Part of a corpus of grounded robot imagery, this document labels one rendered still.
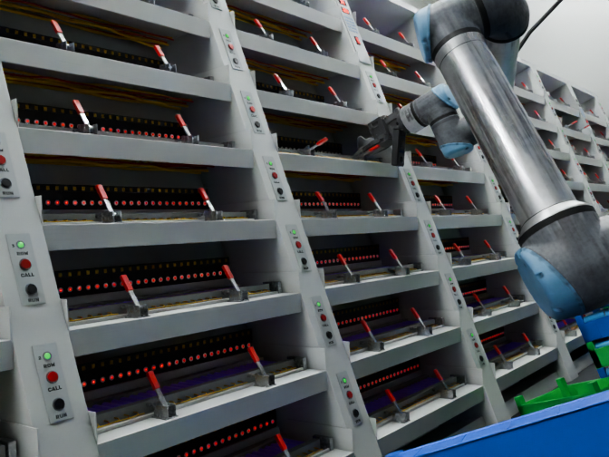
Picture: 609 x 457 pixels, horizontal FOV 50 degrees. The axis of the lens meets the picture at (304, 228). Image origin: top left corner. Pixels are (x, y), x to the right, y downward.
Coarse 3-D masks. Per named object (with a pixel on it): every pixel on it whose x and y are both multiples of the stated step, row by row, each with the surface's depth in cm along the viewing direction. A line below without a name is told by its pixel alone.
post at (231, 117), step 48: (192, 0) 176; (192, 48) 176; (240, 48) 178; (240, 96) 169; (240, 192) 167; (288, 192) 167; (240, 240) 167; (288, 240) 160; (288, 336) 158; (336, 336) 158; (336, 384) 151
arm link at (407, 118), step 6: (402, 108) 206; (408, 108) 203; (402, 114) 204; (408, 114) 202; (402, 120) 204; (408, 120) 203; (414, 120) 202; (408, 126) 204; (414, 126) 204; (420, 126) 204; (414, 132) 207
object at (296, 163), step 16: (288, 160) 174; (304, 160) 180; (320, 160) 185; (336, 160) 191; (352, 160) 198; (384, 160) 221; (288, 176) 198; (304, 176) 199; (320, 176) 205; (336, 176) 214; (352, 176) 221; (384, 176) 212
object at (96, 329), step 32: (64, 288) 129; (96, 288) 135; (128, 288) 123; (160, 288) 147; (192, 288) 154; (224, 288) 156; (256, 288) 155; (288, 288) 157; (96, 320) 118; (128, 320) 117; (160, 320) 123; (192, 320) 129; (224, 320) 135; (256, 320) 143; (96, 352) 112
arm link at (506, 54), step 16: (496, 0) 140; (512, 0) 142; (496, 16) 141; (512, 16) 143; (528, 16) 147; (496, 32) 144; (512, 32) 147; (496, 48) 156; (512, 48) 156; (512, 64) 163; (512, 80) 171
